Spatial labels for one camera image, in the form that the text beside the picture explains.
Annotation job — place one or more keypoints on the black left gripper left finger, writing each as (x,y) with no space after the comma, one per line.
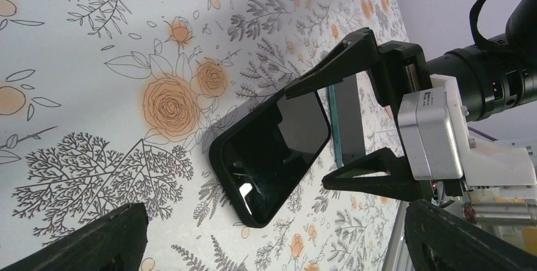
(115,241)

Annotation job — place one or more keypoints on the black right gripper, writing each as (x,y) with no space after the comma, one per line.
(396,68)

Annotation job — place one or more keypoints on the teal phone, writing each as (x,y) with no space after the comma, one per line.
(346,121)

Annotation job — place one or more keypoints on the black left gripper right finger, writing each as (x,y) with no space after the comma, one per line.
(438,240)

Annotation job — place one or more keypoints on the floral patterned table mat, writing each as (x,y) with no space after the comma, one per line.
(107,102)

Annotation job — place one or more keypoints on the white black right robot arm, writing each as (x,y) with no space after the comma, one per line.
(493,75)

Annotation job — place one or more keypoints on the black cased phone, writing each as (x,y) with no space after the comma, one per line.
(261,159)

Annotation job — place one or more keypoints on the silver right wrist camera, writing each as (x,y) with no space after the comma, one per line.
(427,132)

